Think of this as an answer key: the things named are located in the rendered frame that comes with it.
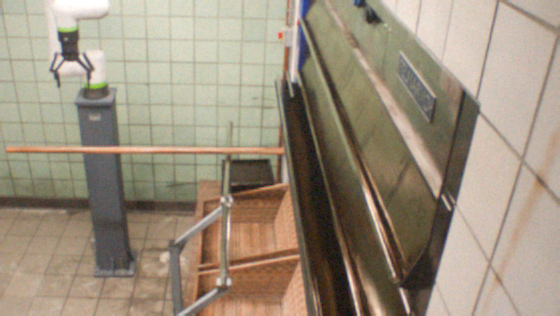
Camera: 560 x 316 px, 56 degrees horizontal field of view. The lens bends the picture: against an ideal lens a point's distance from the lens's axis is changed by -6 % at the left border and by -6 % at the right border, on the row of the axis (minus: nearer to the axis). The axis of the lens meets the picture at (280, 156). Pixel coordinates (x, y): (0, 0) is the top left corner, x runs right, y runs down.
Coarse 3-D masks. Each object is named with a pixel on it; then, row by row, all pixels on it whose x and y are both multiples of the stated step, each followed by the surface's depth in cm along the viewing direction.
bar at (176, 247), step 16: (224, 176) 233; (224, 192) 221; (224, 208) 211; (208, 224) 221; (224, 224) 202; (176, 240) 226; (224, 240) 193; (176, 256) 227; (224, 256) 185; (176, 272) 231; (224, 272) 178; (176, 288) 235; (224, 288) 174; (176, 304) 240; (208, 304) 178
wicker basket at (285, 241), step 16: (240, 192) 294; (256, 192) 293; (272, 192) 294; (288, 192) 289; (208, 208) 296; (256, 208) 298; (272, 208) 299; (288, 208) 282; (240, 224) 301; (256, 224) 302; (272, 224) 302; (288, 224) 274; (208, 240) 287; (256, 240) 289; (272, 240) 290; (288, 240) 267; (240, 256) 277; (256, 256) 246; (272, 256) 247; (288, 256) 248; (256, 272) 251; (272, 272) 251; (256, 288) 255
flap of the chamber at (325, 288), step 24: (288, 96) 250; (288, 120) 226; (312, 144) 212; (288, 168) 192; (312, 168) 195; (312, 192) 180; (312, 216) 168; (312, 240) 157; (336, 240) 160; (336, 264) 150; (336, 288) 141; (336, 312) 133
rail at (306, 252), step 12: (288, 132) 211; (288, 144) 202; (288, 156) 196; (300, 192) 174; (300, 204) 168; (300, 216) 162; (300, 228) 158; (312, 264) 144; (312, 276) 139; (312, 288) 135; (312, 300) 131; (312, 312) 129
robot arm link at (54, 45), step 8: (48, 0) 251; (48, 8) 254; (48, 16) 257; (48, 24) 261; (48, 32) 264; (56, 32) 263; (56, 40) 265; (56, 48) 267; (56, 64) 272; (64, 64) 273; (72, 64) 275; (64, 72) 275; (72, 72) 277
